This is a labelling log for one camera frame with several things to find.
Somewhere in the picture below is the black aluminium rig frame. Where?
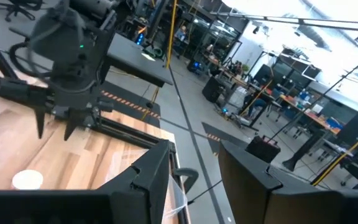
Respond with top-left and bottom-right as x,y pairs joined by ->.
0,23 -> 186,224

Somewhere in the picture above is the small clear pill bottle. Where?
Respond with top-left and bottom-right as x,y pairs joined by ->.
11,169 -> 44,191

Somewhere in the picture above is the yellow pole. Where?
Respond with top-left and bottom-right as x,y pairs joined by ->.
140,0 -> 179,122
311,123 -> 358,187

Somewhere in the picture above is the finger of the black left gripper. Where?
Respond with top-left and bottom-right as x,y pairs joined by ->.
63,109 -> 84,142
34,107 -> 47,140

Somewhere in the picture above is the black orange-striped floor mat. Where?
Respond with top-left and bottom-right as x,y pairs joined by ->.
99,81 -> 162,129
201,121 -> 250,156

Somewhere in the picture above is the black case red trim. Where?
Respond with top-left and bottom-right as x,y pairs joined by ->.
245,134 -> 282,165

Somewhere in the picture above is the black clamp lever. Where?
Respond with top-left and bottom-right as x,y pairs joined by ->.
174,167 -> 200,194

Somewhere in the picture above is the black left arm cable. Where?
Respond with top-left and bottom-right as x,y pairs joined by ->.
8,18 -> 62,78

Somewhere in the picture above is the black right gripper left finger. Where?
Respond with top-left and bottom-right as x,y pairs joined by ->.
0,139 -> 171,224

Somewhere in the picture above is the black office chair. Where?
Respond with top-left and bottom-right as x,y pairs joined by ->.
0,0 -> 45,22

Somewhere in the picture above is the person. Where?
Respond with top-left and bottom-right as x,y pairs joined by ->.
242,91 -> 269,121
173,25 -> 188,59

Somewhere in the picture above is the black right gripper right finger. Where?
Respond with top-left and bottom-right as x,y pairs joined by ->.
218,141 -> 358,224

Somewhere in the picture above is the black speaker box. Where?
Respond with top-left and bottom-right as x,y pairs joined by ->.
201,76 -> 227,104

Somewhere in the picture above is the cluttered workbench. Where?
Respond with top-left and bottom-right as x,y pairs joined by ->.
278,93 -> 343,138

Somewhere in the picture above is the black desk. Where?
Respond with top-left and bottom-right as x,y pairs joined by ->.
106,32 -> 174,88

